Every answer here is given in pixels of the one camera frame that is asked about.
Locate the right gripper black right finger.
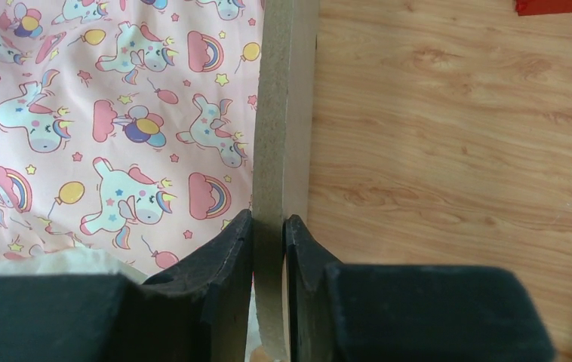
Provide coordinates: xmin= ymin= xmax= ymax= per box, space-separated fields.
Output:
xmin=283 ymin=215 xmax=556 ymax=361

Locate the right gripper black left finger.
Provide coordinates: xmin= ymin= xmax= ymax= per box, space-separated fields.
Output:
xmin=0 ymin=210 xmax=253 ymax=361

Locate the wooden striped pet bed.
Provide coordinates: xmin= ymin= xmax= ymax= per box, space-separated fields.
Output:
xmin=252 ymin=1 xmax=320 ymax=361

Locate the pink unicorn drawstring bag blanket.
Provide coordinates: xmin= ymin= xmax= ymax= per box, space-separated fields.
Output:
xmin=0 ymin=0 xmax=266 ymax=275

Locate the red white grid block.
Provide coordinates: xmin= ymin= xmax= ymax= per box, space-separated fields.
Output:
xmin=514 ymin=0 xmax=572 ymax=16

